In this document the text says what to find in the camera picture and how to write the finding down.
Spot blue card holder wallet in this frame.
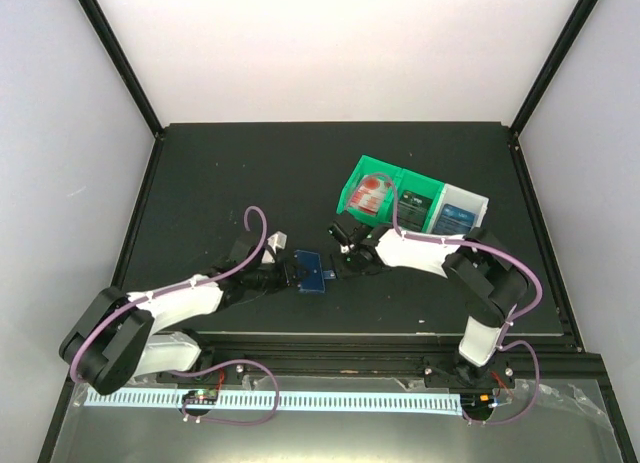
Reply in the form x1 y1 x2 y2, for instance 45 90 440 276
293 250 334 294

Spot red white card stack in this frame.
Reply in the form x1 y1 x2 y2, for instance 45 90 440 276
348 175 391 216

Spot green bin with red cards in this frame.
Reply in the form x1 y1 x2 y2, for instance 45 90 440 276
336 155 403 227

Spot green bin with black cards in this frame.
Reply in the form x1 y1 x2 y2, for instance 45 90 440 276
394 169 444 233

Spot white bin with blue cards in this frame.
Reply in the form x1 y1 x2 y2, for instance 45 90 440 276
426 183 489 236

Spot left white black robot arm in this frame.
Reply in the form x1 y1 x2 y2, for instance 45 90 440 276
59 232 315 395

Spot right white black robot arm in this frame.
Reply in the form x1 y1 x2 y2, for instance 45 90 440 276
328 221 541 387

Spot black vip card stack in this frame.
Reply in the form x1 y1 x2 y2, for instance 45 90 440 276
397 190 433 233

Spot blue vip card stack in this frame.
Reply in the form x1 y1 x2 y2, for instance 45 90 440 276
432 204 476 235

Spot left small circuit board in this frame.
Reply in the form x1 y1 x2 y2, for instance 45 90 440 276
182 389 218 405

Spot small circuit board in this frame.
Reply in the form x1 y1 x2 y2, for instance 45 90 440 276
182 389 218 405
460 392 511 410

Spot right small circuit board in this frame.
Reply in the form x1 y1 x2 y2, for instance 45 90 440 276
460 392 511 410

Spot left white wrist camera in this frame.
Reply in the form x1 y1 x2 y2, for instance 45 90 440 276
262 231 287 264

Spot white slotted cable duct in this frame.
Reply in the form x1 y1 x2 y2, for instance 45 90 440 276
84 388 462 416

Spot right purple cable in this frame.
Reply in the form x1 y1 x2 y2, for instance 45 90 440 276
350 172 544 427

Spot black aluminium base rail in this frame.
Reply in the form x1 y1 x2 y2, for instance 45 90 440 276
148 333 608 392

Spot right black frame post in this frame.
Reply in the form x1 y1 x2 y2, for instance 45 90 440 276
510 0 599 137

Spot black frame post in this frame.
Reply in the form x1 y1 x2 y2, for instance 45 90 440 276
510 0 599 137
77 0 164 138

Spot left black frame post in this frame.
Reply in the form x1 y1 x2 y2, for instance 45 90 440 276
77 0 164 138

